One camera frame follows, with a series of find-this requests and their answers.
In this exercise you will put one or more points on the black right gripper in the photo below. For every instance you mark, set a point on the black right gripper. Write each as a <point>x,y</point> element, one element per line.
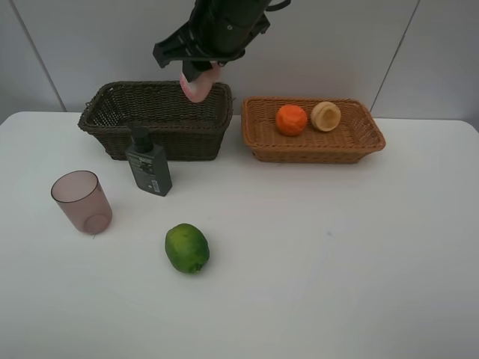
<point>216,32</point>

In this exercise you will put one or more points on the pink bottle white cap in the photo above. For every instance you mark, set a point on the pink bottle white cap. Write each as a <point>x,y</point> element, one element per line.
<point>198,90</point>

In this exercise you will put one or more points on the orange tangerine fruit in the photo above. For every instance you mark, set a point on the orange tangerine fruit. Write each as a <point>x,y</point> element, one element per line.
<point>291,120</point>

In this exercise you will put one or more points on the red yellow peach fruit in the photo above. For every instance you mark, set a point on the red yellow peach fruit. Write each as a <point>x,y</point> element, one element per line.
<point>325,116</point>

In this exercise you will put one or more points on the translucent pink plastic cup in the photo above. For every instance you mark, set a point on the translucent pink plastic cup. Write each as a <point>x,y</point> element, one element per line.
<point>82,199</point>

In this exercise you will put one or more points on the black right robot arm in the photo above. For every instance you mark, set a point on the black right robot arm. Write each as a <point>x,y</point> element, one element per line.
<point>217,32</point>

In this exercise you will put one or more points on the dark brown wicker basket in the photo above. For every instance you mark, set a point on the dark brown wicker basket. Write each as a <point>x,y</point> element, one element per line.
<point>189,132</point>

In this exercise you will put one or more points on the dark green pump bottle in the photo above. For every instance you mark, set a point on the dark green pump bottle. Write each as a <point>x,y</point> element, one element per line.
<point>148,163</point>

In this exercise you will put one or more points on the light brown wicker basket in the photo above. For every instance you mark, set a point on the light brown wicker basket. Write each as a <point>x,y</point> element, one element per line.
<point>356,136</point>

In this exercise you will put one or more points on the green lime fruit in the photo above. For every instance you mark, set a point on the green lime fruit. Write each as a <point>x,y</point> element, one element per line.
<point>187,248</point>

